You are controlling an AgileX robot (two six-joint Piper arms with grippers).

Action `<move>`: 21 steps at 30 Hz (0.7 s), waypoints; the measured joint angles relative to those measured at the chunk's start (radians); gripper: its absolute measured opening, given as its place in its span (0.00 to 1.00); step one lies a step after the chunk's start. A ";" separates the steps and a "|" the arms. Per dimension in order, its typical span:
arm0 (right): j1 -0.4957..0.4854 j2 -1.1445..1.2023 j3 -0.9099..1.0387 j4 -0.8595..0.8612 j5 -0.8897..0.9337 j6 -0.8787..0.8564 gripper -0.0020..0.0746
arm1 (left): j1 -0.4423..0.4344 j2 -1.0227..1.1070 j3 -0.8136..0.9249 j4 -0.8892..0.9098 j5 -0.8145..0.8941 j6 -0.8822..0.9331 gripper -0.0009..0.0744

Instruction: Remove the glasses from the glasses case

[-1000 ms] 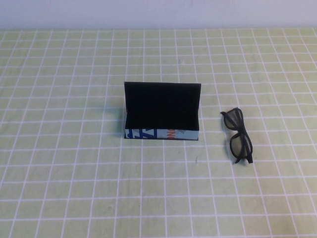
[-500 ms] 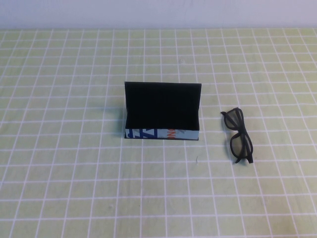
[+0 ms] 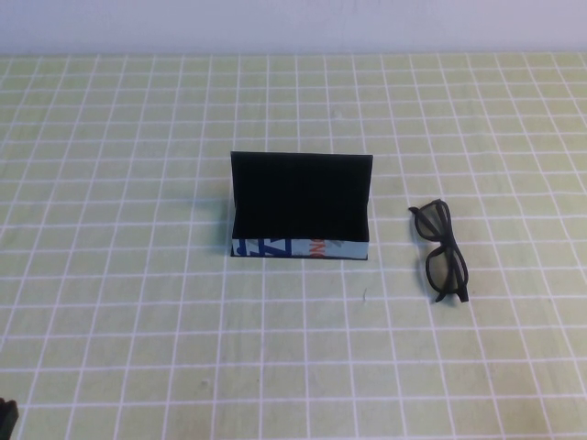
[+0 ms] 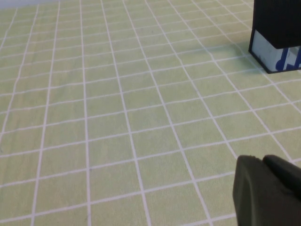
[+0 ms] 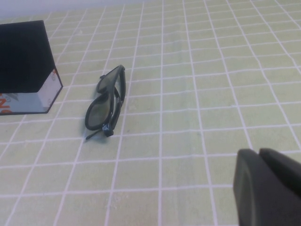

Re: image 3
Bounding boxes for black glasses case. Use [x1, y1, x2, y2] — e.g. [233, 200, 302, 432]
[228, 150, 373, 261]

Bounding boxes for black framed glasses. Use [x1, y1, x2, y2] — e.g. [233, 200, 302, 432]
[407, 199, 471, 304]

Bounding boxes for green white-checked tablecloth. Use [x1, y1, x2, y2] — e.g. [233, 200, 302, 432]
[0, 51, 587, 440]

